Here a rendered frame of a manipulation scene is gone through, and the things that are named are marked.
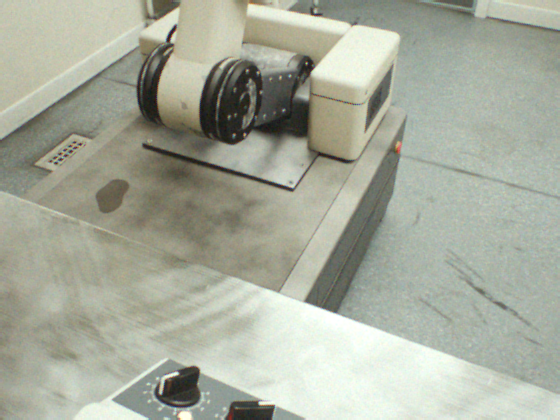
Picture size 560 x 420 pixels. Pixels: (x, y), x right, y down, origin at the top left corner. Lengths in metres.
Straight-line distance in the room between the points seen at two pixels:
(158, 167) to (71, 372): 0.88
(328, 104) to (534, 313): 0.78
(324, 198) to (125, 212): 0.42
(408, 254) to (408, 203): 0.23
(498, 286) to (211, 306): 1.21
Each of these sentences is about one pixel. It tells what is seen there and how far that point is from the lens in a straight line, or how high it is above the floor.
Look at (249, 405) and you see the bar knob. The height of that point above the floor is 0.82.
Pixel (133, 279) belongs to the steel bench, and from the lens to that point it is 0.56.
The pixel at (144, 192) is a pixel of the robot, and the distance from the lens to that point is 1.27.
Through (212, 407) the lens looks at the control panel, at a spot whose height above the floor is 0.80.
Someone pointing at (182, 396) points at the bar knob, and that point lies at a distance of 0.42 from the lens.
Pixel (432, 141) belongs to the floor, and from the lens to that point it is 2.12.
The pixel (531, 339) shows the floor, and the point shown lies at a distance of 1.56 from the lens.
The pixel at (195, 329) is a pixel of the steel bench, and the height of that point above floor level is 0.75.
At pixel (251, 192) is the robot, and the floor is 0.36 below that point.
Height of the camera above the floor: 1.16
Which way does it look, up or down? 41 degrees down
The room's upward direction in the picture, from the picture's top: 1 degrees clockwise
